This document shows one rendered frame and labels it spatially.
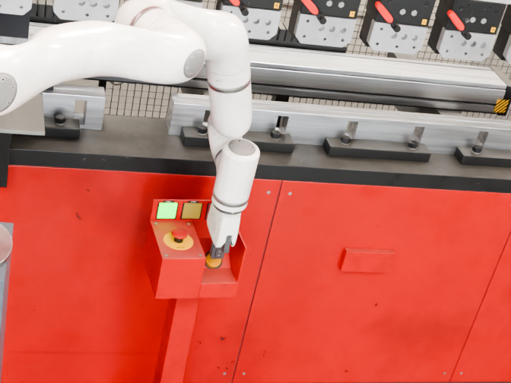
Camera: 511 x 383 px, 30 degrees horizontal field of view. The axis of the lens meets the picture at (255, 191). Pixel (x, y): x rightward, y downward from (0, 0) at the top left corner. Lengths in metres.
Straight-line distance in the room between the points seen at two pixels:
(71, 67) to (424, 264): 1.47
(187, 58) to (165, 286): 0.71
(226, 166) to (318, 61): 0.84
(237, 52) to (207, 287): 0.65
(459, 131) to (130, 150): 0.94
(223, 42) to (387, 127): 0.90
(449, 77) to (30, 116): 1.35
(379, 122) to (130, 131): 0.68
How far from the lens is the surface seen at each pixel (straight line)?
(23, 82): 1.57
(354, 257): 2.71
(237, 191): 2.13
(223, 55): 1.89
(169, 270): 2.24
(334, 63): 2.88
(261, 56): 2.81
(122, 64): 1.73
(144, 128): 2.53
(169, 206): 2.32
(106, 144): 2.43
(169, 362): 2.51
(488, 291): 3.00
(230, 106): 1.98
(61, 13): 2.33
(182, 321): 2.42
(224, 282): 2.31
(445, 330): 3.04
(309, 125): 2.59
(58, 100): 2.44
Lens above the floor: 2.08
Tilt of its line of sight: 31 degrees down
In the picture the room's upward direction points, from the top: 13 degrees clockwise
